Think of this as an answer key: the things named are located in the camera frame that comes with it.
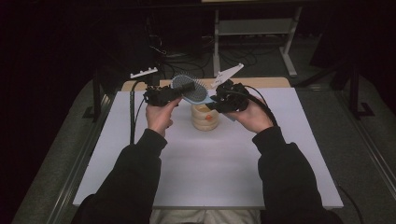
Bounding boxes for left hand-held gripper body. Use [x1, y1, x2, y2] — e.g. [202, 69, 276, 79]
[130, 66, 181, 107]

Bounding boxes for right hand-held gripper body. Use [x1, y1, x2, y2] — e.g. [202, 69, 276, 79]
[210, 63, 250, 114]

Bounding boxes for light blue hairbrush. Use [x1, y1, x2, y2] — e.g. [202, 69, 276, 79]
[171, 74, 237, 122]

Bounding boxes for cream ribbed cup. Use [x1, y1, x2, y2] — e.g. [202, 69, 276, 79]
[190, 103, 219, 132]

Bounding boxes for person's left hand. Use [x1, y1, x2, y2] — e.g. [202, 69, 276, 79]
[145, 96, 183, 138]

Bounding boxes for person's right hand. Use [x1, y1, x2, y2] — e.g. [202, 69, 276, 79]
[225, 97, 275, 134]

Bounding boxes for white table mat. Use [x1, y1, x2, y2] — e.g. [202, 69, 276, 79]
[73, 87, 344, 210]

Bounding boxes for black metal stand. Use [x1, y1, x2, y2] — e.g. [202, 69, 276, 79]
[82, 70, 117, 120]
[295, 59, 376, 120]

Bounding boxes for white metal stand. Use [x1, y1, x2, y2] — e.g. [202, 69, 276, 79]
[213, 6, 304, 78]

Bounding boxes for person's light pants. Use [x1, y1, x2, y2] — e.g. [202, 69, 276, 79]
[148, 208, 262, 224]

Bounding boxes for black floor cables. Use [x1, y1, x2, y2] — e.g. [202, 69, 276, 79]
[145, 15, 260, 79]

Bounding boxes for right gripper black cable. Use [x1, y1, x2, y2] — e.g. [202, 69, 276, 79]
[242, 85, 278, 127]

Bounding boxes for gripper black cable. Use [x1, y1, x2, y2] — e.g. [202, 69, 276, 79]
[242, 85, 278, 127]
[129, 79, 148, 145]

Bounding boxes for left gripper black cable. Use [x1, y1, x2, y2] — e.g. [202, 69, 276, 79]
[129, 79, 148, 145]

